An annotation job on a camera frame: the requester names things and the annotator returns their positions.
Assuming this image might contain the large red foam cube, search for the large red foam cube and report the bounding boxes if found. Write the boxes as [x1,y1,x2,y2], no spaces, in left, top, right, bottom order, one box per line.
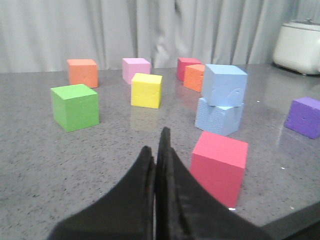
[190,131,248,208]

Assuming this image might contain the smooth light blue foam cube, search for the smooth light blue foam cube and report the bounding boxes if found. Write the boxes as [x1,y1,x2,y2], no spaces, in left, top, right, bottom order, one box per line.
[201,64,248,107]

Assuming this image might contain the rough orange foam cube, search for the rough orange foam cube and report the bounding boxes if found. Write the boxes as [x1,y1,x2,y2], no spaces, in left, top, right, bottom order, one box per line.
[183,64,205,92]

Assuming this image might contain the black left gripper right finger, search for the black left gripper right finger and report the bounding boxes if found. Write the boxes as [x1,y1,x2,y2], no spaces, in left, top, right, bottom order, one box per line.
[155,127,271,240]

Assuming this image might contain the pink foam cube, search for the pink foam cube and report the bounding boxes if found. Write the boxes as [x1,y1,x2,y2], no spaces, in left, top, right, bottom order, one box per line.
[122,58,151,85]

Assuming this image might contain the green foam cube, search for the green foam cube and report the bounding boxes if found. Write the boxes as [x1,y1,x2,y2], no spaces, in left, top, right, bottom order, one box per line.
[50,84,100,133]

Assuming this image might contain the smooth orange foam cube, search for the smooth orange foam cube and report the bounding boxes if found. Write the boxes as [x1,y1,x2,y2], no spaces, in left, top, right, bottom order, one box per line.
[67,59,98,88]

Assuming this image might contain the grey pleated curtain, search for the grey pleated curtain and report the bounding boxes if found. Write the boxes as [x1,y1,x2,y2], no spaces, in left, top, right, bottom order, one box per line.
[0,0,320,73]

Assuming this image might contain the white rice cooker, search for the white rice cooker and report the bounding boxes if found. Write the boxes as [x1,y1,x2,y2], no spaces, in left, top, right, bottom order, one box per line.
[273,19,320,75]

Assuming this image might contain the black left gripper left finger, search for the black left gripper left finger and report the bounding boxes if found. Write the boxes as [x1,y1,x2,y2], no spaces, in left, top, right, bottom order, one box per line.
[48,146,156,240]

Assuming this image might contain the rough light blue foam cube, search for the rough light blue foam cube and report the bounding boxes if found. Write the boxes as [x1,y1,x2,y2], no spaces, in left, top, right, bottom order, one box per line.
[194,97,244,136]

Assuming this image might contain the yellow foam cube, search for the yellow foam cube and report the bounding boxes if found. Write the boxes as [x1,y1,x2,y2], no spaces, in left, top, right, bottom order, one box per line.
[131,73,163,109]

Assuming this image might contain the purple foam cube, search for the purple foam cube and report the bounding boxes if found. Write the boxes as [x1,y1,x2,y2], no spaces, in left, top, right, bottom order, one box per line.
[284,96,320,139]

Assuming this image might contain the far red foam cube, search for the far red foam cube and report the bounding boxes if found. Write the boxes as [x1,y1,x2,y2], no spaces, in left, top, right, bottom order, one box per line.
[176,57,201,82]

